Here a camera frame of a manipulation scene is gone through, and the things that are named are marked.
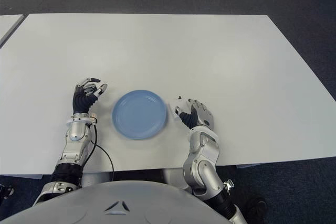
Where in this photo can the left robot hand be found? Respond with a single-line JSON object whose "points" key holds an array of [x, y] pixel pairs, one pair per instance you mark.
{"points": [[82, 100]]}

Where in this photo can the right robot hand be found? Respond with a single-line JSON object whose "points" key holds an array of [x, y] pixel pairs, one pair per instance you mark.
{"points": [[202, 115]]}

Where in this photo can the white wall charger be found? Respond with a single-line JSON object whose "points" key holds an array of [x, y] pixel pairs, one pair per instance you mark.
{"points": [[185, 107]]}

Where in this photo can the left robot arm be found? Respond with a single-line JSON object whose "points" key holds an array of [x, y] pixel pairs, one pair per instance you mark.
{"points": [[76, 134]]}

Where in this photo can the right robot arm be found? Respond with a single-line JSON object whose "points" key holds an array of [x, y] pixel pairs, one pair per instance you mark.
{"points": [[202, 161]]}

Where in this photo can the blue round plate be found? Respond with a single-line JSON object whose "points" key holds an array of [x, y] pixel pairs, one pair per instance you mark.
{"points": [[139, 115]]}

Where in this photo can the white robot leg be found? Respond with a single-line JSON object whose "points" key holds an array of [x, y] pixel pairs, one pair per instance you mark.
{"points": [[174, 178]]}

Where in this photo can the silver metal buckle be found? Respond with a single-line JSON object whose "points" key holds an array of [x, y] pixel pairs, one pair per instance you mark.
{"points": [[229, 184]]}

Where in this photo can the grey robot torso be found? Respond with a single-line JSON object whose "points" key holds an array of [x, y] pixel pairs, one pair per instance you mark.
{"points": [[157, 203]]}

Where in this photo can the white side table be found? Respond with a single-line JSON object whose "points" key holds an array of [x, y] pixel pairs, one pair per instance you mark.
{"points": [[9, 26]]}

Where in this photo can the black floor device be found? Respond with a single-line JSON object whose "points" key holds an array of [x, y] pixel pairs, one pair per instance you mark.
{"points": [[6, 191]]}

